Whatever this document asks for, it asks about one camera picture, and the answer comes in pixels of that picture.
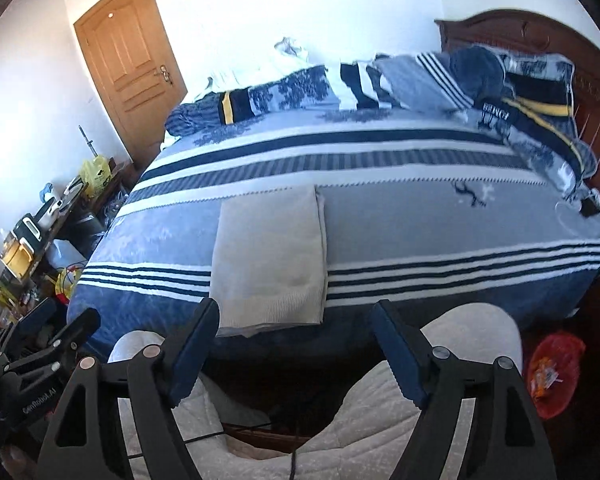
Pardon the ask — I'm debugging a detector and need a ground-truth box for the dark wooden headboard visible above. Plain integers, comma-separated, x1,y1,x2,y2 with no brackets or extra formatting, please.
434,9,600,221

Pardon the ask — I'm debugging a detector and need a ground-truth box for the dark blue cloth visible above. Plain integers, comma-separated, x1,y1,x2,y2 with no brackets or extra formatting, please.
450,47,506,101

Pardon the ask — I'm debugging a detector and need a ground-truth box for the blue striped bed sheet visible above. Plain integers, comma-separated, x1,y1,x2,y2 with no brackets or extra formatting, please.
67,105,600,361

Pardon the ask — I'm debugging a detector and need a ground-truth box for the blue yellow-striped pillow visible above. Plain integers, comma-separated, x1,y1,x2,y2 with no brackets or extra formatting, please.
472,47,598,196

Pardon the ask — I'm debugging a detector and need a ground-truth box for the white quilted blanket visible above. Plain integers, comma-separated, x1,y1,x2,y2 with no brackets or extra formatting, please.
107,302,523,480

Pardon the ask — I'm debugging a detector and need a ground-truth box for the black upright rod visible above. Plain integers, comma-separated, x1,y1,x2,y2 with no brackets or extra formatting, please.
79,125,97,158

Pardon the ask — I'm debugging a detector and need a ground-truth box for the translucent water jug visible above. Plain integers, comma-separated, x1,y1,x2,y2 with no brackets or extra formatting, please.
45,240,88,276

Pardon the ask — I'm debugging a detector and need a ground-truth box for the dark wooden side table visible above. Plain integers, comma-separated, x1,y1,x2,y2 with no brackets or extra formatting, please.
0,160,133,341

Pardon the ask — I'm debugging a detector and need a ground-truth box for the cream knit sweater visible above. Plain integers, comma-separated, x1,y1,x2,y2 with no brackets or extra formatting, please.
210,185,328,338

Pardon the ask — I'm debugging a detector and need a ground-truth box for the grey striped pillow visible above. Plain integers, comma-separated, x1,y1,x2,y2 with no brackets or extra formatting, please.
340,52,476,113

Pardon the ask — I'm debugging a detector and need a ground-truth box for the yellow plastic bag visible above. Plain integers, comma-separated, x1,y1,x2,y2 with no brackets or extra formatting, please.
77,156,112,198

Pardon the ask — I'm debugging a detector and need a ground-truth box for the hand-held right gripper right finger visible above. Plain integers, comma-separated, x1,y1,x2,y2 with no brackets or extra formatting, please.
370,300,558,480

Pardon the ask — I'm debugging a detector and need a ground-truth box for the red plastic bag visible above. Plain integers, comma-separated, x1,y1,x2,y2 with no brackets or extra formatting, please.
522,330,587,421

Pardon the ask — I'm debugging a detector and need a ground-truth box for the black cable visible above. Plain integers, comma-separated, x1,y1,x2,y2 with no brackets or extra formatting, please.
177,407,303,480

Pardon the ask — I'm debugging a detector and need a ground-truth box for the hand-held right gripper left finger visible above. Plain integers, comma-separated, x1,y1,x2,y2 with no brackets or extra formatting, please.
37,297,221,480

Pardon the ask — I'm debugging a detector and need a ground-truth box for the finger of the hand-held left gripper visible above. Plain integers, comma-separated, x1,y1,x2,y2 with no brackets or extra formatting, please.
0,299,58,356
5,308,101,373

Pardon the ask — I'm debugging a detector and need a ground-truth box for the brown wooden door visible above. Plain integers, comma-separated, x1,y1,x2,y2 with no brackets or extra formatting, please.
73,0,188,171

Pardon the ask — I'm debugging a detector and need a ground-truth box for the yellow and red bag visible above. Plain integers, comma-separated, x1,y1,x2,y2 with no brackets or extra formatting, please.
55,265,83,304

